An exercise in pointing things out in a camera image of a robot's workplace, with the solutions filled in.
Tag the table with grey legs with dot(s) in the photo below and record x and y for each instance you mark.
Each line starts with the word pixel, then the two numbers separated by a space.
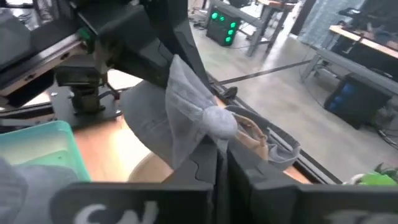
pixel 256 37

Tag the black computer with green lights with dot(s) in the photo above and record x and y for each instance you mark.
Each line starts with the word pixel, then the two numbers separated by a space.
pixel 220 31

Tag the grey curtain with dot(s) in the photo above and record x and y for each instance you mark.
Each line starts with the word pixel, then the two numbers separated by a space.
pixel 326 21

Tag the green plastic bin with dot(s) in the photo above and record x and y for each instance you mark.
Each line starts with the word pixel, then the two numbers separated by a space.
pixel 40 140

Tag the grey clothes pile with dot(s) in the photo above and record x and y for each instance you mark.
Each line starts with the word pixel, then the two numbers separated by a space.
pixel 25 193

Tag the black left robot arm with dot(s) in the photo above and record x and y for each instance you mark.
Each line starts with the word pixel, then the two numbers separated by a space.
pixel 124 37

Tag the black computer with blue lights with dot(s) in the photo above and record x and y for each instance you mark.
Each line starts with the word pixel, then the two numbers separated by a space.
pixel 357 102

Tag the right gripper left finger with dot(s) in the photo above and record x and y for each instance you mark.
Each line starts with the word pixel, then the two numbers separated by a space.
pixel 186 199

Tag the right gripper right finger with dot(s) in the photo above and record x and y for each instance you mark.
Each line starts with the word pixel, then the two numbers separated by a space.
pixel 264 199

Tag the desk with wooden top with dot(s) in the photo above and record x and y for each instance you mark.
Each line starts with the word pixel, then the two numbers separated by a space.
pixel 342 32

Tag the tan baseball cap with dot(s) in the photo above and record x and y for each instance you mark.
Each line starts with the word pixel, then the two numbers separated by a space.
pixel 149 171

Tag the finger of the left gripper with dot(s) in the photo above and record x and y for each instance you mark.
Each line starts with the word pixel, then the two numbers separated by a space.
pixel 192 56

